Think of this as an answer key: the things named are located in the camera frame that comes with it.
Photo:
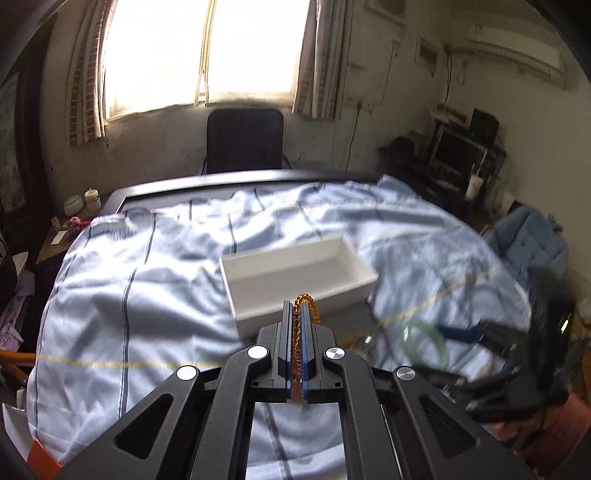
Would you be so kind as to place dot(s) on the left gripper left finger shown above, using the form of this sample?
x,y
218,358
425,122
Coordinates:
x,y
275,383

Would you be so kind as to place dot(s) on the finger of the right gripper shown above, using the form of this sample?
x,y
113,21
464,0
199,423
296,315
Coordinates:
x,y
470,335

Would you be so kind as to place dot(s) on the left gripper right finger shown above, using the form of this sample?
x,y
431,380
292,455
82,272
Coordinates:
x,y
318,382

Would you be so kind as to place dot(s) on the green jade bangle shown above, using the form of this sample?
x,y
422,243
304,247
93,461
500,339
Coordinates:
x,y
425,343

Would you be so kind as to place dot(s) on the right hand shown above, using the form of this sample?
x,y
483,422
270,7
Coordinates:
x,y
517,434

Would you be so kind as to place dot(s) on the white cardboard box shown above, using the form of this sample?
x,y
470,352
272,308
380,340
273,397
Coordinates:
x,y
258,282

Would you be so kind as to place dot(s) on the light blue quilt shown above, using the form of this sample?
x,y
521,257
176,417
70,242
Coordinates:
x,y
178,293

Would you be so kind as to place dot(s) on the black computer monitor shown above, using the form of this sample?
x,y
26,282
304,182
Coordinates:
x,y
458,153

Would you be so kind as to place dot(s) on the black office chair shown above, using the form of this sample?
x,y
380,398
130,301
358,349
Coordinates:
x,y
243,139

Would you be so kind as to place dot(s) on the white lidded bottle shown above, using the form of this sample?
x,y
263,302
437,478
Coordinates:
x,y
92,200

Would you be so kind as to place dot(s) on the white ceramic jar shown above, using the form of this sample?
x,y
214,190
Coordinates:
x,y
73,205

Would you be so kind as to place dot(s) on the right patterned curtain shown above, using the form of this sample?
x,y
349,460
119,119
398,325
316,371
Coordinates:
x,y
323,58

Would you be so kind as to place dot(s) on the patterned curtain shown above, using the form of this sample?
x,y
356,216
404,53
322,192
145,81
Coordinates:
x,y
323,58
85,116

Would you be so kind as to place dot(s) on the left patterned curtain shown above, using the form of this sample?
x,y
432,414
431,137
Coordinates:
x,y
85,116

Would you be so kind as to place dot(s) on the white air conditioner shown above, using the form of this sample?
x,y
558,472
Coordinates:
x,y
529,53

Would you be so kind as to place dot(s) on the dark bed frame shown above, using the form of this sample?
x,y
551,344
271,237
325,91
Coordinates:
x,y
165,193

